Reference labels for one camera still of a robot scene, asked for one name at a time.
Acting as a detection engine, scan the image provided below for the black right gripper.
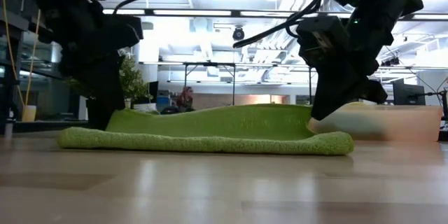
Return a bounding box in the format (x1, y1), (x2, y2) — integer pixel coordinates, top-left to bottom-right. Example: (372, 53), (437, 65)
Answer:
(310, 20), (389, 121)

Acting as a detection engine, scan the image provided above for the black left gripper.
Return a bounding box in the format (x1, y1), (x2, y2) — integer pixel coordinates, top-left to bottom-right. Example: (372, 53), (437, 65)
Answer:
(47, 10), (126, 130)

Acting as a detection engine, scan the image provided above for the lime green microfiber towel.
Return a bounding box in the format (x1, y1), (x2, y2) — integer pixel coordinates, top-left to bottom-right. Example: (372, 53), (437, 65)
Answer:
(57, 104), (355, 157)

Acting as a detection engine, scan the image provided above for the small potted plant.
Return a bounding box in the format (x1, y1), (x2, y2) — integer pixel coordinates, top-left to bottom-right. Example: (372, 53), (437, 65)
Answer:
(118, 54), (154, 110)

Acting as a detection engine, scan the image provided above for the small black monitor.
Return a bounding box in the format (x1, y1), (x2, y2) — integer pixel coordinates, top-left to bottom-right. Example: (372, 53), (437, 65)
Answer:
(146, 80), (160, 104)

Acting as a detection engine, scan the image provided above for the large black monitor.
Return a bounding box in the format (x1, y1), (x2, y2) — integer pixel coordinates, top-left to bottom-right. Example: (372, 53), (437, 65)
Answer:
(391, 78), (426, 106)

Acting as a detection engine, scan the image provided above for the orange translucent plastic tray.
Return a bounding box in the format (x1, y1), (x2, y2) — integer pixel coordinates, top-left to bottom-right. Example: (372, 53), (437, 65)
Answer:
(307, 101), (444, 144)

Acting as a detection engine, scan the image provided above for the pale yellow cup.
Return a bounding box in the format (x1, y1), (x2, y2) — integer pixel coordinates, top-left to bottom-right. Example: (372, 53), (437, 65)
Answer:
(21, 104), (37, 123)

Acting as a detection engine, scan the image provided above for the person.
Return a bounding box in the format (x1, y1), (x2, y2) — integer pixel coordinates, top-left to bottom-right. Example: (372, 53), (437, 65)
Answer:
(176, 86), (195, 113)

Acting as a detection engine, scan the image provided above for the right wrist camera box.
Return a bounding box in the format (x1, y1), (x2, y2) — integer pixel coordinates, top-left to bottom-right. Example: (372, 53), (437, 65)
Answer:
(296, 15), (350, 68)

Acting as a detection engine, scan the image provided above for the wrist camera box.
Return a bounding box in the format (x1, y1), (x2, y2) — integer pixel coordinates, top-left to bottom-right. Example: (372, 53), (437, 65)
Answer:
(296, 15), (350, 68)
(99, 15), (144, 50)

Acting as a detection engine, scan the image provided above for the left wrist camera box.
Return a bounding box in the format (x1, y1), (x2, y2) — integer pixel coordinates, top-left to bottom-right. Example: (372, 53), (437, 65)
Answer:
(99, 15), (144, 50)

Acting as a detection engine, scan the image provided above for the yellow cable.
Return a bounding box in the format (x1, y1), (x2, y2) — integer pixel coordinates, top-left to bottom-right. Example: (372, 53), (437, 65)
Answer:
(0, 0), (25, 113)
(24, 8), (41, 108)

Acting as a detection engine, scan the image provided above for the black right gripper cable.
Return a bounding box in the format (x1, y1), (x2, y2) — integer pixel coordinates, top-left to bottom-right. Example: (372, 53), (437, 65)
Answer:
(232, 0), (323, 49)

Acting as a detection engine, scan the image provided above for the black metal frame table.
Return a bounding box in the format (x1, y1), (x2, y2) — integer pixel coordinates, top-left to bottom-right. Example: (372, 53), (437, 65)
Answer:
(183, 62), (237, 106)

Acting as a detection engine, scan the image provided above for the black dome camera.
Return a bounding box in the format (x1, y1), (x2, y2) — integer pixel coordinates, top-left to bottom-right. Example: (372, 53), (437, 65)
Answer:
(232, 26), (246, 41)

